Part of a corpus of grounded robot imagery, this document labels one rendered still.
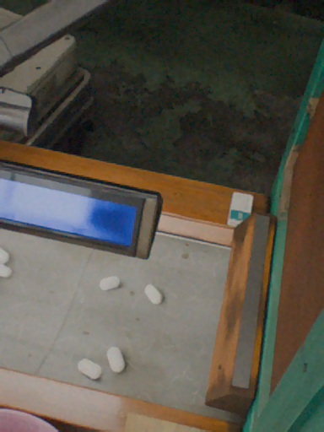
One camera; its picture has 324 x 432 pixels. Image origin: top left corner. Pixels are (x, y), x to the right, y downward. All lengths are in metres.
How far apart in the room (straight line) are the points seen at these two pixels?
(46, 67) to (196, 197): 0.82
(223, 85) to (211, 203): 1.43
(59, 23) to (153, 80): 1.46
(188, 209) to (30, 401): 0.41
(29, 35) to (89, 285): 0.41
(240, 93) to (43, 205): 1.85
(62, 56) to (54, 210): 1.18
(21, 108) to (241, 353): 0.53
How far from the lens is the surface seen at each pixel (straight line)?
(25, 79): 1.72
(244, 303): 0.85
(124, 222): 0.63
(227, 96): 2.42
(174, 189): 1.07
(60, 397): 0.89
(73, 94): 1.87
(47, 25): 1.02
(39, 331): 0.96
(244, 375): 0.81
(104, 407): 0.88
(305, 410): 0.53
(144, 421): 0.86
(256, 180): 2.14
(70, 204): 0.64
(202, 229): 1.04
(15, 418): 0.89
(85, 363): 0.91
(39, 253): 1.03
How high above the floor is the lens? 1.60
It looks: 53 degrees down
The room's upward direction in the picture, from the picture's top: 6 degrees clockwise
